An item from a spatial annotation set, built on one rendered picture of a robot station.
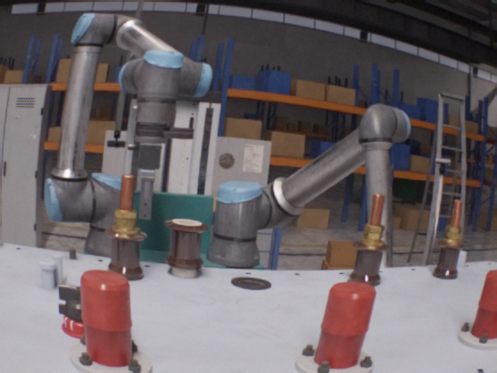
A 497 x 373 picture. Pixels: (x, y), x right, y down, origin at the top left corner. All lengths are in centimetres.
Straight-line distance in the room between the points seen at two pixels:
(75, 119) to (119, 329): 119
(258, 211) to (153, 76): 94
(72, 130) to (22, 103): 388
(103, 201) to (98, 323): 121
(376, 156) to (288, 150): 767
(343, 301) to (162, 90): 63
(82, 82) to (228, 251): 80
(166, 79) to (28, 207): 464
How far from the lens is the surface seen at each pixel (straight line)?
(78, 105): 177
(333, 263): 513
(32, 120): 561
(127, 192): 110
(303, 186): 198
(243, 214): 195
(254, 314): 100
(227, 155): 598
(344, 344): 74
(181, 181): 212
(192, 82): 133
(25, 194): 569
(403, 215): 1050
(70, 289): 79
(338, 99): 951
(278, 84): 915
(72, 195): 179
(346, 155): 188
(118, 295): 65
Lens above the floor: 170
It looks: 7 degrees down
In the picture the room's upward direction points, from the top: 6 degrees clockwise
